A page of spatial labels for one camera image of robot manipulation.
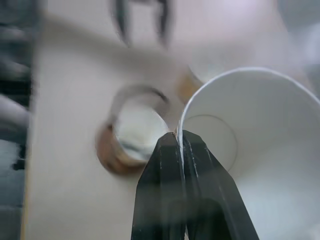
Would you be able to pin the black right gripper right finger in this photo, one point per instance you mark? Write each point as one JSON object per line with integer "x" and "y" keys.
{"x": 212, "y": 200}

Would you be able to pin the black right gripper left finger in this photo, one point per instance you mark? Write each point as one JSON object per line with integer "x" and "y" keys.
{"x": 160, "y": 190}

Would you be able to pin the white-lined paper cup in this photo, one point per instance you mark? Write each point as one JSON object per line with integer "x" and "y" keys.
{"x": 265, "y": 112}

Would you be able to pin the brown paper cup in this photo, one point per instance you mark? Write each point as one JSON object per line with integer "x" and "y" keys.
{"x": 140, "y": 125}
{"x": 185, "y": 86}

